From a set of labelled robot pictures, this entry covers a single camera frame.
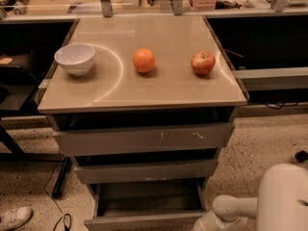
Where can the grey bottom drawer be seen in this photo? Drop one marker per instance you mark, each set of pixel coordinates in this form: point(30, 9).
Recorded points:
point(146, 205)

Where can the grey drawer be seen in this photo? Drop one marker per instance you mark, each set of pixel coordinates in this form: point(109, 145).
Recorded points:
point(143, 139)
point(146, 205)
point(146, 171)

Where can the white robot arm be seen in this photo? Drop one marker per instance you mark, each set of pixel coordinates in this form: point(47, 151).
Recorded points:
point(281, 204)

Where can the grey drawer cabinet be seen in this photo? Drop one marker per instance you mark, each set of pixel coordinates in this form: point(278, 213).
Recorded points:
point(144, 126)

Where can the grey top drawer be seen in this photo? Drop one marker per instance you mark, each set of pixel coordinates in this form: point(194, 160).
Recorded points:
point(143, 139)

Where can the grey middle drawer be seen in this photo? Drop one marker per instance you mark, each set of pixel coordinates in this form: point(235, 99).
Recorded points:
point(146, 171)

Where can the orange fruit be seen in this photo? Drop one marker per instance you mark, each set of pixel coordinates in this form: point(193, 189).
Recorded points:
point(143, 60)

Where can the red apple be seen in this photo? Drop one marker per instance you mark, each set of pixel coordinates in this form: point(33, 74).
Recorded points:
point(202, 63)

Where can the white ceramic bowl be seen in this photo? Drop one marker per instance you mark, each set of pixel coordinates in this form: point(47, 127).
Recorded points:
point(76, 59)

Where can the grey metal shelf beam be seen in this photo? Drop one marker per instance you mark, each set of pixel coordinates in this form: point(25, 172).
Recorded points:
point(290, 78)

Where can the black table leg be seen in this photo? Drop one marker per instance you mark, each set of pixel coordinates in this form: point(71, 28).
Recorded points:
point(58, 187)

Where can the black chair caster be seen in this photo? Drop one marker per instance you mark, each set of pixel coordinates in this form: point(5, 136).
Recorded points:
point(301, 156)

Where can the white sneaker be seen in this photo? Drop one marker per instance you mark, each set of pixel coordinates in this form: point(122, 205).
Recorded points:
point(15, 218)

